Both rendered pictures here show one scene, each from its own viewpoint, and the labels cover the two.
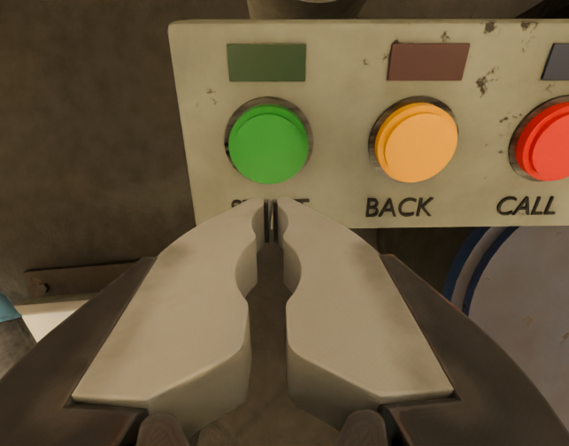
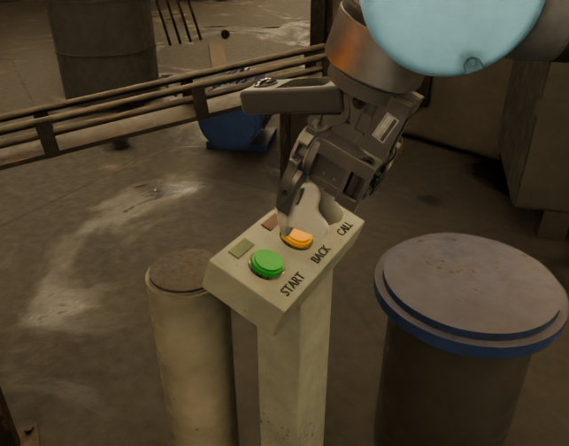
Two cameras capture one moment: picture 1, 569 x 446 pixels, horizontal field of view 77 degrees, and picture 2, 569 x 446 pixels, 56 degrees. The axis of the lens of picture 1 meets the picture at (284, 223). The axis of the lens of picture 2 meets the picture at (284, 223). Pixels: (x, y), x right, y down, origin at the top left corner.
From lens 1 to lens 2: 0.56 m
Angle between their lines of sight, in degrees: 65
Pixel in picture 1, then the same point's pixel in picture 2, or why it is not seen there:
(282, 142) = (269, 255)
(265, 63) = (241, 248)
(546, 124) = not seen: hidden behind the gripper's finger
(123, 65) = not seen: outside the picture
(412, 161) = (302, 234)
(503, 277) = (420, 302)
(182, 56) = (220, 263)
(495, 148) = not seen: hidden behind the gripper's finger
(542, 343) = (478, 300)
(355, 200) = (308, 261)
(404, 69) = (271, 226)
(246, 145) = (262, 263)
